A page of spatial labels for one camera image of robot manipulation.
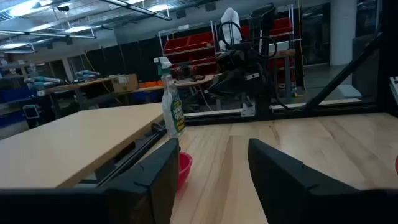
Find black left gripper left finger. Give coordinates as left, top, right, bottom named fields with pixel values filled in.
left=104, top=138, right=180, bottom=224

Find red storage bin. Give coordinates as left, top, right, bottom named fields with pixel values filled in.
left=163, top=35, right=191, bottom=55
left=187, top=30, right=216, bottom=49
left=269, top=17, right=294, bottom=36

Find white round pillar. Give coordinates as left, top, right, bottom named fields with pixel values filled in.
left=330, top=0, right=358, bottom=67

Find brown cardboard box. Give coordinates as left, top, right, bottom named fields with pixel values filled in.
left=109, top=73, right=139, bottom=94

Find small pink-red bowl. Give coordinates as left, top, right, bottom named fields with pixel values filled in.
left=178, top=151, right=193, bottom=191

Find wooden workbench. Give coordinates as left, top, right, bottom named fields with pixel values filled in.
left=43, top=73, right=222, bottom=110

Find black diagonal frame strut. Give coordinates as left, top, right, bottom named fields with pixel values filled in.
left=302, top=30, right=384, bottom=116

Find white control panel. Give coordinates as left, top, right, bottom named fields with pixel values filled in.
left=389, top=75, right=398, bottom=106

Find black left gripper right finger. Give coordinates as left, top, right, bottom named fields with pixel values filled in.
left=248, top=138, right=362, bottom=224

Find small screen device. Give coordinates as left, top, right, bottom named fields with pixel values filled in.
left=22, top=103, right=40, bottom=119

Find orange parts on workbench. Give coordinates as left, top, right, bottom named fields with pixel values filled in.
left=138, top=80, right=164, bottom=89

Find white metal storage rack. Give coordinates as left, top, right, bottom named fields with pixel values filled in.
left=157, top=19, right=219, bottom=77

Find long ceiling light bar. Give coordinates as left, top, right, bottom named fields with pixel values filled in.
left=100, top=0, right=173, bottom=22
left=0, top=29, right=98, bottom=40

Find black horizontal frame rail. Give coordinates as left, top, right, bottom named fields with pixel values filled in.
left=183, top=98, right=398, bottom=126

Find silver metal corner bracket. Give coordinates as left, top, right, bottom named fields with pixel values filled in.
left=240, top=100, right=257, bottom=118

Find clear spray cleaner bottle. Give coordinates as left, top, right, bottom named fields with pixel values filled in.
left=153, top=56, right=187, bottom=138

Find white covered object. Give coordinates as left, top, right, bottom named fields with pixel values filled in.
left=218, top=7, right=243, bottom=51

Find black shelf support rail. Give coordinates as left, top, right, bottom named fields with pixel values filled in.
left=95, top=122, right=168, bottom=188

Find light wooden shelf board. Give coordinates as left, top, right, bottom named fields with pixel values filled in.
left=0, top=102, right=165, bottom=190

